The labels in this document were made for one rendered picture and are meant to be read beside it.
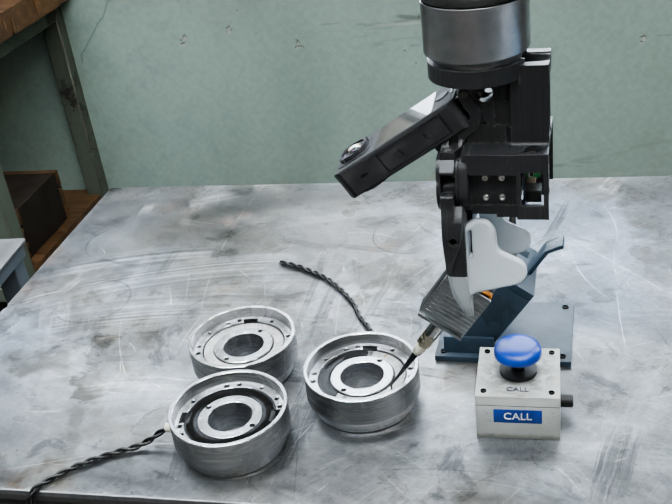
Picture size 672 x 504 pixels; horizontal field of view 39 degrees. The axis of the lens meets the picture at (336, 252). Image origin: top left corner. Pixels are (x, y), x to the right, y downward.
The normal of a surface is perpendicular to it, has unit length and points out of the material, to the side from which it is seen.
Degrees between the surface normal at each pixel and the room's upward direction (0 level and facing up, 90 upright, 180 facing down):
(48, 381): 0
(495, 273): 88
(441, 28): 90
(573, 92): 90
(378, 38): 90
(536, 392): 0
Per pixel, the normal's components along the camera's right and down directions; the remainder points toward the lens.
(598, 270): -0.12, -0.86
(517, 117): -0.24, 0.50
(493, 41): 0.26, 0.44
